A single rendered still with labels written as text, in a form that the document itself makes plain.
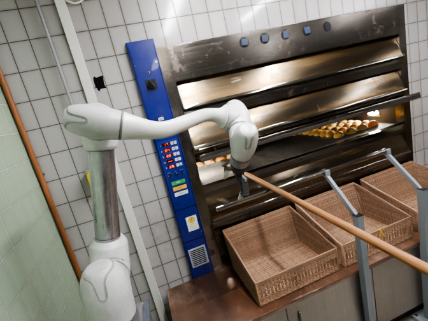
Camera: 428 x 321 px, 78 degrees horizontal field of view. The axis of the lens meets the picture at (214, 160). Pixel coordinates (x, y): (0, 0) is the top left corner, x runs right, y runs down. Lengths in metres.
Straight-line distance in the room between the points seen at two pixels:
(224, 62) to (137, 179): 0.93
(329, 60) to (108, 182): 1.74
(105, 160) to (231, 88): 1.01
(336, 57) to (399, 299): 1.70
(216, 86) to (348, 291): 1.49
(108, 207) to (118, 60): 0.91
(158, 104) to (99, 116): 0.78
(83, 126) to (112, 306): 0.61
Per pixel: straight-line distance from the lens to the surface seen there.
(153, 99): 1.67
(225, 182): 1.85
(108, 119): 0.93
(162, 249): 1.91
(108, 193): 1.14
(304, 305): 1.79
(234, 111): 1.13
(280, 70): 2.00
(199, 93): 1.75
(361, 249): 1.78
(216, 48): 1.82
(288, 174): 2.08
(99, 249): 1.21
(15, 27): 1.84
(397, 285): 2.22
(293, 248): 2.09
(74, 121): 0.96
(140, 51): 1.71
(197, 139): 1.74
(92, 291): 1.06
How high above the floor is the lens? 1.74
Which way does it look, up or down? 13 degrees down
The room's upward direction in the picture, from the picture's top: 13 degrees counter-clockwise
